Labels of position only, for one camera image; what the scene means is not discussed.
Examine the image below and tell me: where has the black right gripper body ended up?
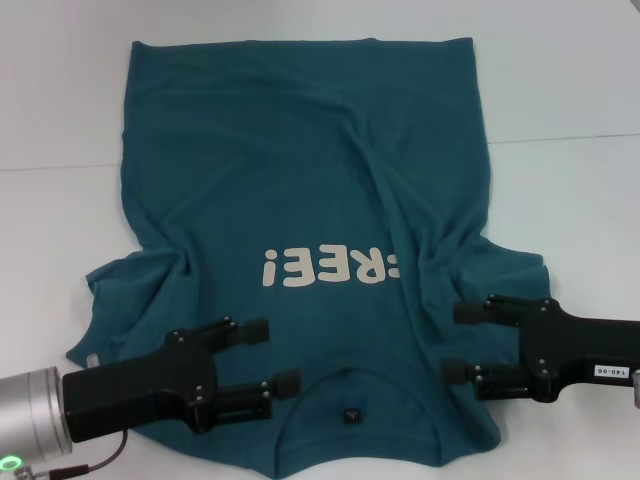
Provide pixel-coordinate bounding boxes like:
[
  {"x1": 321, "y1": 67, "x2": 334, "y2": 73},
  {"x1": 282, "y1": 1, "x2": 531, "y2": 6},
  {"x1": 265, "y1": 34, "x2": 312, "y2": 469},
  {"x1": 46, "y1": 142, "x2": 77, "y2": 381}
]
[{"x1": 519, "y1": 298, "x2": 640, "y2": 403}]

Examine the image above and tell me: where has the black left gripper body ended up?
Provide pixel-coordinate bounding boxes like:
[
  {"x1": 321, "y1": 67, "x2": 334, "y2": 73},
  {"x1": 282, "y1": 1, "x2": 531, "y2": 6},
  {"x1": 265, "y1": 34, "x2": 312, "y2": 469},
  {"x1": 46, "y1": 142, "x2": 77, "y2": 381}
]
[{"x1": 60, "y1": 330, "x2": 220, "y2": 445}]

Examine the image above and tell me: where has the teal shirt with cream lettering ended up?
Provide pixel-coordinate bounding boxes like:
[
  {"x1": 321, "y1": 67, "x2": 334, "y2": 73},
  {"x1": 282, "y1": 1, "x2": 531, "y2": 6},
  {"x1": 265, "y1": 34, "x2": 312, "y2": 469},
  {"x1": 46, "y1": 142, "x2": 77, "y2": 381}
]
[{"x1": 63, "y1": 35, "x2": 559, "y2": 480}]

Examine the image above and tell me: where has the red-brown left arm cable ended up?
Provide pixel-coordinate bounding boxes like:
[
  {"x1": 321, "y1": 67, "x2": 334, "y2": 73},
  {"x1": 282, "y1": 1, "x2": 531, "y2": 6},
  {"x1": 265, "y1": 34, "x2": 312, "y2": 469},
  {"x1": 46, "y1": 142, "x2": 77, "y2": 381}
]
[{"x1": 12, "y1": 429, "x2": 132, "y2": 474}]

